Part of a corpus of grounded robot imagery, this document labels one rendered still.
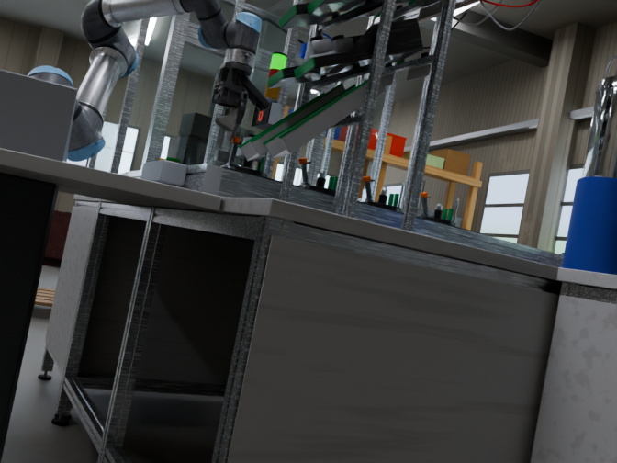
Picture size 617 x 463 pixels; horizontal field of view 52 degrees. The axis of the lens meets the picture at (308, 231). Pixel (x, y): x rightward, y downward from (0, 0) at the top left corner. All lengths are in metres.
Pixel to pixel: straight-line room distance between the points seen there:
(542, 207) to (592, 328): 4.65
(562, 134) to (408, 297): 5.07
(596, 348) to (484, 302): 0.25
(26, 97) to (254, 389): 0.86
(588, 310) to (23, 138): 1.30
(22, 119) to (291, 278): 0.77
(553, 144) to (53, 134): 5.15
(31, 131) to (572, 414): 1.33
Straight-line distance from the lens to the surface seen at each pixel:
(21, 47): 10.58
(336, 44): 1.51
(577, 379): 1.47
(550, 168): 6.12
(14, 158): 1.22
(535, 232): 6.06
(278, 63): 2.12
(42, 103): 1.57
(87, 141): 1.82
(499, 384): 1.44
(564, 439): 1.49
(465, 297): 1.33
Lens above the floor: 0.77
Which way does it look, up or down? 2 degrees up
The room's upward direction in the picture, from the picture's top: 11 degrees clockwise
